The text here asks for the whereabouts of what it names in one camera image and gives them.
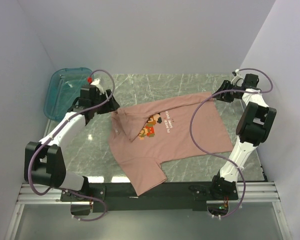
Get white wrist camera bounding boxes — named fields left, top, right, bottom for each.
left=231, top=69, right=244, bottom=86
left=87, top=77, right=105, bottom=94

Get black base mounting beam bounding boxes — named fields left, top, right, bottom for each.
left=59, top=181, right=240, bottom=216

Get aluminium frame rail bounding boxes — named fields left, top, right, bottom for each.
left=16, top=182, right=281, bottom=205

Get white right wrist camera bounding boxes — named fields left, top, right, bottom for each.
left=231, top=69, right=244, bottom=86

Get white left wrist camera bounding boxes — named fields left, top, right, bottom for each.
left=87, top=77, right=105, bottom=94

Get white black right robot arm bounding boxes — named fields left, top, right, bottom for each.
left=209, top=69, right=277, bottom=200

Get pink t shirt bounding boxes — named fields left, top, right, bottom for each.
left=108, top=92, right=233, bottom=196

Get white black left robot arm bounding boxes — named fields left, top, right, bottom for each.
left=24, top=84, right=120, bottom=201

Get teal transparent plastic bin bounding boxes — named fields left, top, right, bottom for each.
left=43, top=67, right=92, bottom=122

